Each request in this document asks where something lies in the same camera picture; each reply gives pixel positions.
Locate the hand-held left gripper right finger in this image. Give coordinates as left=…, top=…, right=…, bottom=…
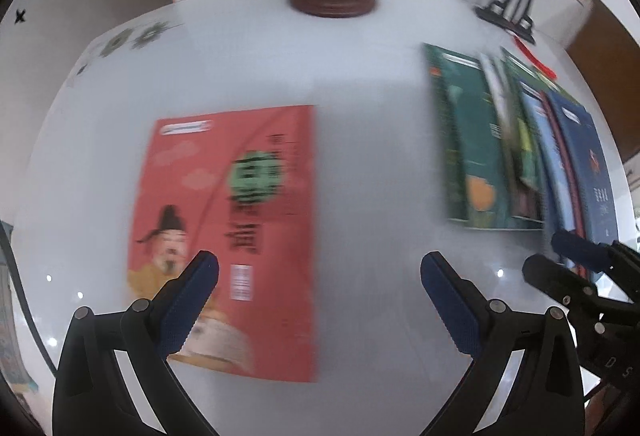
left=420, top=251, right=587, bottom=436

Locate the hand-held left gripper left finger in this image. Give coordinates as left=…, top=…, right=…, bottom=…
left=52, top=250, right=221, bottom=436

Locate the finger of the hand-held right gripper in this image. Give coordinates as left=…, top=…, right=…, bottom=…
left=551, top=229, right=640, bottom=304
left=521, top=254, right=601, bottom=317

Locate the green insect book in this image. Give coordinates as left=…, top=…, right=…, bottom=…
left=479, top=52, right=546, bottom=223

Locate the light blue poetry book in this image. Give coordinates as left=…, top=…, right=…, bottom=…
left=516, top=80, right=568, bottom=241

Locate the salmon red poet cover book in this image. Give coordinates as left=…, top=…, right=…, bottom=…
left=126, top=104, right=321, bottom=384

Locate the dark blue book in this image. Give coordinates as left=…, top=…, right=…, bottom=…
left=542, top=88, right=621, bottom=279

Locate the dark teal insect book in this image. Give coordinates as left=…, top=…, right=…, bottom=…
left=424, top=43, right=516, bottom=231

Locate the olive green butterfly book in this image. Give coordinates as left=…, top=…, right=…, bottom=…
left=500, top=46, right=581, bottom=109

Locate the wooden top white cabinet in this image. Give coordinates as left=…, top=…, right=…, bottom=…
left=565, top=0, right=640, bottom=167

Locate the teal patterned cloth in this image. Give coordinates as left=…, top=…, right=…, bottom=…
left=0, top=222, right=40, bottom=397

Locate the black cable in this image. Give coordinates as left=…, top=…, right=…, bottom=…
left=0, top=221, right=57, bottom=374

